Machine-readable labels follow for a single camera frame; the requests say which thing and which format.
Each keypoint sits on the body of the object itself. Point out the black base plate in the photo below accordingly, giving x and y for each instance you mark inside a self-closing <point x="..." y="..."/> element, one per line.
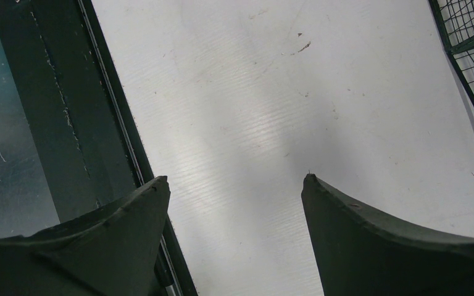
<point x="82" y="126"/>

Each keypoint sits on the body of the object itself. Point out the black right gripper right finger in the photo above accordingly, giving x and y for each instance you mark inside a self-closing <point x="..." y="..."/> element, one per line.
<point x="361" y="250"/>

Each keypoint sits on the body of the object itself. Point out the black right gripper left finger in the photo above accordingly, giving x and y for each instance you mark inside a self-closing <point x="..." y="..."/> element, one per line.
<point x="109" y="251"/>

